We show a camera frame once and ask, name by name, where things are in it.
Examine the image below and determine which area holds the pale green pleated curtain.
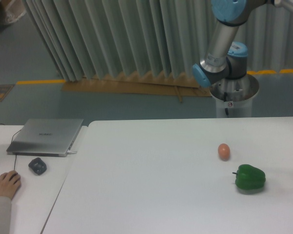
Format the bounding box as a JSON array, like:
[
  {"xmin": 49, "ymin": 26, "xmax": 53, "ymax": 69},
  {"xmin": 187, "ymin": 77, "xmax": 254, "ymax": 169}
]
[{"xmin": 23, "ymin": 0, "xmax": 293, "ymax": 81}]

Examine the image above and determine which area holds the brown cardboard sheet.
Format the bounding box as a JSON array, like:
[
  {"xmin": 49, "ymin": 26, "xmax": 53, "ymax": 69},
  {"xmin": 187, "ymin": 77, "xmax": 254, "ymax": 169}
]
[{"xmin": 62, "ymin": 78, "xmax": 211, "ymax": 102}]

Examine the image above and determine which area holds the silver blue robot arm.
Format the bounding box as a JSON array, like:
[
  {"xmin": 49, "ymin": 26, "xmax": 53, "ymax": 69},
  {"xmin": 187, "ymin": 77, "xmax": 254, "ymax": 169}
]
[{"xmin": 192, "ymin": 0, "xmax": 293, "ymax": 102}]

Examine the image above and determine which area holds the dark grey small device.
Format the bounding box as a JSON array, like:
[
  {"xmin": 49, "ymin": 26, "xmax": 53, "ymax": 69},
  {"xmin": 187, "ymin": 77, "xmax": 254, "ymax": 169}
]
[{"xmin": 28, "ymin": 157, "xmax": 47, "ymax": 176}]

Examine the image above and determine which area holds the silver closed laptop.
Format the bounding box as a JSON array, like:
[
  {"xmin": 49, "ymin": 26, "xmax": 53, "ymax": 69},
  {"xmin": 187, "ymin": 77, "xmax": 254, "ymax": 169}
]
[{"xmin": 6, "ymin": 118, "xmax": 84, "ymax": 156}]

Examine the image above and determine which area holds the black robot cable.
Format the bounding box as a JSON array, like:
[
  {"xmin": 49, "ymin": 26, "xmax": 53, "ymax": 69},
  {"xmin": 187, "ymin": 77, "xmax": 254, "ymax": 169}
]
[{"xmin": 223, "ymin": 91, "xmax": 229, "ymax": 118}]

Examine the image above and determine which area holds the green bell pepper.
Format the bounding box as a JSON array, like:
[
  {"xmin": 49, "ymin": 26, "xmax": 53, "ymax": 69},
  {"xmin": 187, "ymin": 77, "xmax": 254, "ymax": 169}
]
[{"xmin": 233, "ymin": 164, "xmax": 266, "ymax": 191}]

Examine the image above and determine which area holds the grey sleeved forearm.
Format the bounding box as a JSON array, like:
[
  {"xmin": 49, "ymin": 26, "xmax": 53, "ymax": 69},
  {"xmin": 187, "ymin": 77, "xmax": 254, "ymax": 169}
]
[{"xmin": 0, "ymin": 196, "xmax": 12, "ymax": 234}]

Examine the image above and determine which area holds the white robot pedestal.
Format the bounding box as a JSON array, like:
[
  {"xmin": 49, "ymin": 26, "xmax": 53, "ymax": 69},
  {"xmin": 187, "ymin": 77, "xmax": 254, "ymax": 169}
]
[{"xmin": 213, "ymin": 97, "xmax": 252, "ymax": 118}]

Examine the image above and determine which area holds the clear plastic bag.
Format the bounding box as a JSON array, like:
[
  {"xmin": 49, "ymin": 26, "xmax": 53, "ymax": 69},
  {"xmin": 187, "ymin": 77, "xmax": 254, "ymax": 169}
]
[{"xmin": 0, "ymin": 0, "xmax": 26, "ymax": 25}]

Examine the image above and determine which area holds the black mouse cable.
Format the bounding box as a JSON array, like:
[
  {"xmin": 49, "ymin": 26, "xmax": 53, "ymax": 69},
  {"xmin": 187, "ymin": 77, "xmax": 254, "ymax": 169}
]
[{"xmin": 0, "ymin": 123, "xmax": 28, "ymax": 172}]

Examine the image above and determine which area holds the person's right hand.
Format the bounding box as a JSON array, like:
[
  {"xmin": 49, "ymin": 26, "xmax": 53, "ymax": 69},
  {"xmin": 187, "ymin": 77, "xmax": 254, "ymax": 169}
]
[{"xmin": 0, "ymin": 170, "xmax": 21, "ymax": 200}]

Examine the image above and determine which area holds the brown egg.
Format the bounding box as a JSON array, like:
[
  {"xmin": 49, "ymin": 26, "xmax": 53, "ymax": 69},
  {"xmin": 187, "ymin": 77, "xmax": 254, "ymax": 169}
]
[{"xmin": 218, "ymin": 143, "xmax": 230, "ymax": 161}]

